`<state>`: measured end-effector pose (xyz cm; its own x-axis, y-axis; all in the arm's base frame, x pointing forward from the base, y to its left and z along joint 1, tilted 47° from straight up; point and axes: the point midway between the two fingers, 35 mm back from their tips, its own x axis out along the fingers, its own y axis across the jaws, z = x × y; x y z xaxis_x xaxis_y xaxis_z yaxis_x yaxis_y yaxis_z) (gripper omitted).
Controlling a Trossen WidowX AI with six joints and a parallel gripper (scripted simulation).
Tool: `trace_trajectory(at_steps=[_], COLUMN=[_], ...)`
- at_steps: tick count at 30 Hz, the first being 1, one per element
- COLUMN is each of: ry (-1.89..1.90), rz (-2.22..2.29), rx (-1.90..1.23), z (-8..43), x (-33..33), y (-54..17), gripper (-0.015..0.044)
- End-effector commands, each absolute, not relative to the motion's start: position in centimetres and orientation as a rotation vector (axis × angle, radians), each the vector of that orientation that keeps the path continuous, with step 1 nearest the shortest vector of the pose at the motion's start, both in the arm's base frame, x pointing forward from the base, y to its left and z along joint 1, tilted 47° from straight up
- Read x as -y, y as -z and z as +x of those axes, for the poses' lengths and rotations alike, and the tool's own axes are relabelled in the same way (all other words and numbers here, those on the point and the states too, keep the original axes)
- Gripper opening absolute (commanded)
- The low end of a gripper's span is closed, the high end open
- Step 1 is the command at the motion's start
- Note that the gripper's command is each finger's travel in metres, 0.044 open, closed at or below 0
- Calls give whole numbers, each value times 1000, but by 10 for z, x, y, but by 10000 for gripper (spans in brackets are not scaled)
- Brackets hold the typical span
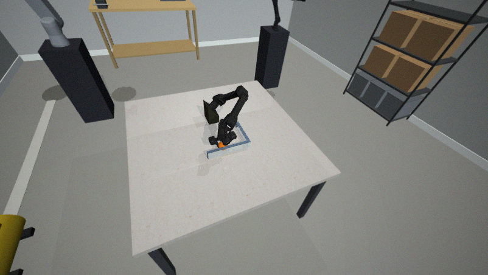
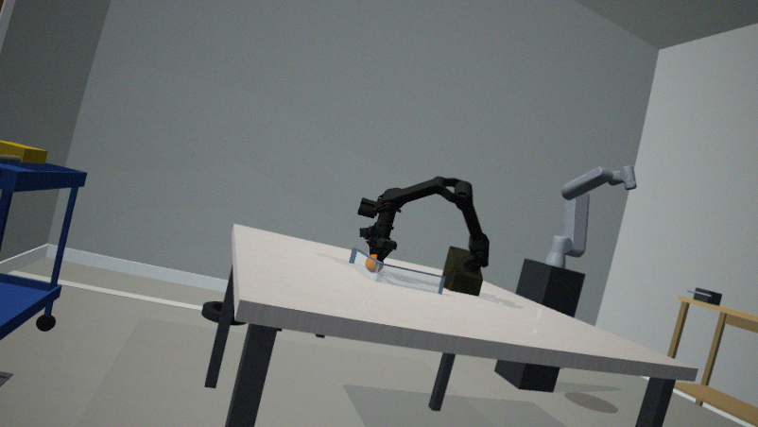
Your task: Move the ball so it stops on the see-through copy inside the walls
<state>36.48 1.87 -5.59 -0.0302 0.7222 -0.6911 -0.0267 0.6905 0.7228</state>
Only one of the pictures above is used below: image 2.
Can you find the low clear corner walls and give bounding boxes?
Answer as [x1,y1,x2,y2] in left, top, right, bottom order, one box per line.
[349,249,445,294]

